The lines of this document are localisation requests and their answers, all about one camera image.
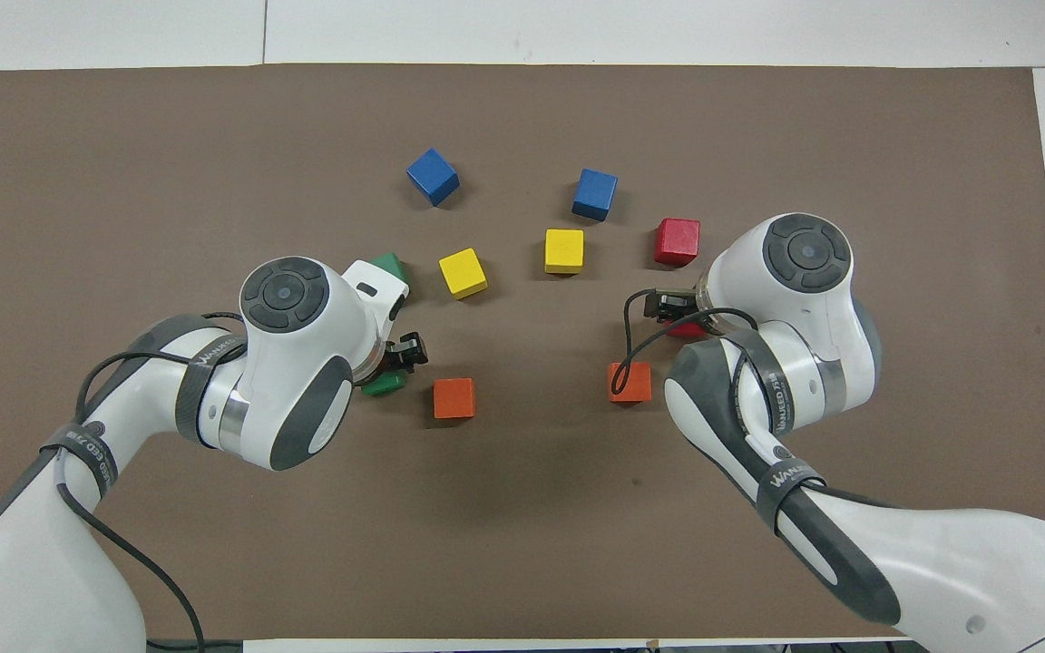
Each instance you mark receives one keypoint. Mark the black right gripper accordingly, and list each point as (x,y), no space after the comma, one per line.
(681,304)

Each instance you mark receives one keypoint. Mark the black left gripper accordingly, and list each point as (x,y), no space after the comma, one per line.
(393,355)

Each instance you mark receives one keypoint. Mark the red cube block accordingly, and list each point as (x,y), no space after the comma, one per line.
(688,330)
(677,241)

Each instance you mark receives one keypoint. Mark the green cube block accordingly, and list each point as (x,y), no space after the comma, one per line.
(382,385)
(388,266)

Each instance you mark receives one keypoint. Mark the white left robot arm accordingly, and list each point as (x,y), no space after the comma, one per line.
(296,363)

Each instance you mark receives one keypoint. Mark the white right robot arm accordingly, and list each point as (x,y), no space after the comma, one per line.
(804,272)

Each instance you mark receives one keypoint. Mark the orange cube block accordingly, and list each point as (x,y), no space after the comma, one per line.
(454,397)
(636,385)

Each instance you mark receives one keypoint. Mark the yellow cube block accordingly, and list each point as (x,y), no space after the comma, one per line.
(463,272)
(564,250)

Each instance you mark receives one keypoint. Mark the blue cube block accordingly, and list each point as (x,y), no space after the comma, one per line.
(595,193)
(433,176)

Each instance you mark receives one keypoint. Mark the brown table mat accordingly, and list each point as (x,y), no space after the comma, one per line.
(532,526)

